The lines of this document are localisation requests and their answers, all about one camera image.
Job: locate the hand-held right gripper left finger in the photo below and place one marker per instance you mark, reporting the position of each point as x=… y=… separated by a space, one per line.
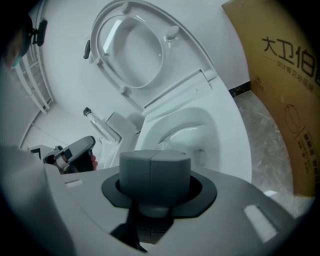
x=135 y=175

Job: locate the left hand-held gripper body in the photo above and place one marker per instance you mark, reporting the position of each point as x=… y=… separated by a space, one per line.
x=80 y=163

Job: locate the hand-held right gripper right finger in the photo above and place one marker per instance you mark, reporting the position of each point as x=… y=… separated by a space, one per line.
x=171 y=175

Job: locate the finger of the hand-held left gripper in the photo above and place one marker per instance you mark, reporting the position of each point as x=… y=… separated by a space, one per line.
x=83 y=146

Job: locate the large white toilet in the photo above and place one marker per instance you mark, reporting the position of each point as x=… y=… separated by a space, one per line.
x=225 y=125

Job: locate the white toilet with tank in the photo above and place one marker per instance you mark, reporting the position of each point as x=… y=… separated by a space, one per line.
x=117 y=125

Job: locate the person's left hand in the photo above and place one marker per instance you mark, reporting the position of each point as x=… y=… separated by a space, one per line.
x=94 y=162

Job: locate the person's white shirt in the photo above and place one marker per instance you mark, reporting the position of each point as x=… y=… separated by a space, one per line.
x=17 y=155

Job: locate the white ceiling pipes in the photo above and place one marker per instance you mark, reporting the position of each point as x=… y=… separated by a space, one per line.
x=35 y=82

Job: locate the teal face mask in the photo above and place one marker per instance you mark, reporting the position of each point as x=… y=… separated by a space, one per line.
x=16 y=63

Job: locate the person's head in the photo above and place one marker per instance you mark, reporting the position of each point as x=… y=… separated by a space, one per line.
x=21 y=47

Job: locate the large cardboard box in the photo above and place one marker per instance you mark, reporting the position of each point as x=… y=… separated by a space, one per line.
x=280 y=100

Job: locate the small black wall holder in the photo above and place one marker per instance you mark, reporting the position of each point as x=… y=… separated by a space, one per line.
x=86 y=111

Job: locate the black head camera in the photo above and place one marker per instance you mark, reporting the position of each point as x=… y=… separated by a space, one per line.
x=39 y=32

